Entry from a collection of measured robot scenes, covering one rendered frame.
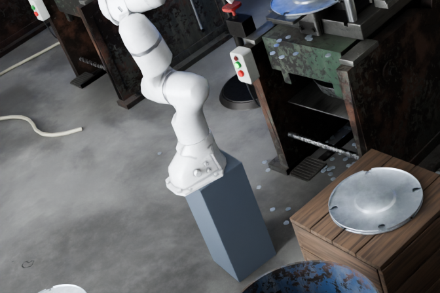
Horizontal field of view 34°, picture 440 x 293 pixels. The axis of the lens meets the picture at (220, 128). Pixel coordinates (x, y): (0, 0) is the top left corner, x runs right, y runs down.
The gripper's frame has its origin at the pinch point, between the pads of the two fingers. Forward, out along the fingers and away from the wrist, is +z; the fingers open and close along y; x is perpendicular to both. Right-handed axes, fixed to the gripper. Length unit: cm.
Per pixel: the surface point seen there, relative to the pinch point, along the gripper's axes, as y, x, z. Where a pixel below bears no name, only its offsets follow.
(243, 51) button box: 11.4, -16.3, 11.8
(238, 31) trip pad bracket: 2.8, -8.3, 11.4
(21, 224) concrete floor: -86, -119, 34
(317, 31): 37.3, -0.8, 14.2
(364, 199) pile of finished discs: 82, -50, 25
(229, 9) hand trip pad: 2.1, -4.4, 2.8
